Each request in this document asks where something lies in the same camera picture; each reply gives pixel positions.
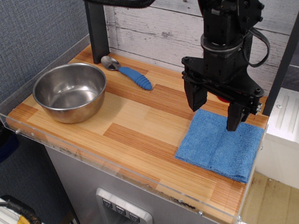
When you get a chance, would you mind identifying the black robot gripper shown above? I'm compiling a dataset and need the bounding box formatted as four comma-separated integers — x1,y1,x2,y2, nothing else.
182,43,264,131

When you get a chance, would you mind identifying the blue rag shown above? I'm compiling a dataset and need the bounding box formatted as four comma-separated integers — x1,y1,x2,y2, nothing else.
175,109,264,183

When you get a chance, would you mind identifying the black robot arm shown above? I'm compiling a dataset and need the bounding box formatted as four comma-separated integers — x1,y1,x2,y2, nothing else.
182,0,270,131

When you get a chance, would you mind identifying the silver metal pot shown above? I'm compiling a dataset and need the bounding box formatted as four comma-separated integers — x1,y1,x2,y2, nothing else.
33,63,107,124

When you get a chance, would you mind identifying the white plastic unit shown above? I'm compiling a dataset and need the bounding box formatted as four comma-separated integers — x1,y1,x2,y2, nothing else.
256,88,299,188

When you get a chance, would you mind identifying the silver dispenser button panel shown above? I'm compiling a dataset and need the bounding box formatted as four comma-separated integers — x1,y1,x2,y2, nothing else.
96,188,153,224

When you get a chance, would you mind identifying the stainless toy fridge cabinet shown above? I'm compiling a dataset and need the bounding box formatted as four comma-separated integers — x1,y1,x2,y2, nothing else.
46,147,198,224

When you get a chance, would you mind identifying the clear acrylic table guard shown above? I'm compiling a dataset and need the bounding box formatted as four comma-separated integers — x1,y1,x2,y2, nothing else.
0,34,269,223

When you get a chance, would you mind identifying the dark right frame post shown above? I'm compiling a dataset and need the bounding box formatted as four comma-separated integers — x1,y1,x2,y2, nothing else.
263,0,299,116

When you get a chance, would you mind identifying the dark frame post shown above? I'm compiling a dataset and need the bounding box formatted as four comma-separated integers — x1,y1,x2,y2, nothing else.
84,0,110,64
263,0,299,116

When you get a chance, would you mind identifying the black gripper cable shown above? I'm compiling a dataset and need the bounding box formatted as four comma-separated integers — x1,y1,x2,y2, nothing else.
242,27,271,68

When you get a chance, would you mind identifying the spoon with blue handle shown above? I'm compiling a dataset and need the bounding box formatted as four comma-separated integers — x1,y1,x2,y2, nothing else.
101,56,152,91

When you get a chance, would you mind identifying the dark left frame post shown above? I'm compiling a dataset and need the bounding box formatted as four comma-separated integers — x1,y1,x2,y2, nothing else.
84,0,110,64

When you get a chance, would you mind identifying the black and yellow cable bundle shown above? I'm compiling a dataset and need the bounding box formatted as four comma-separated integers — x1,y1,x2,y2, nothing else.
0,195,43,224

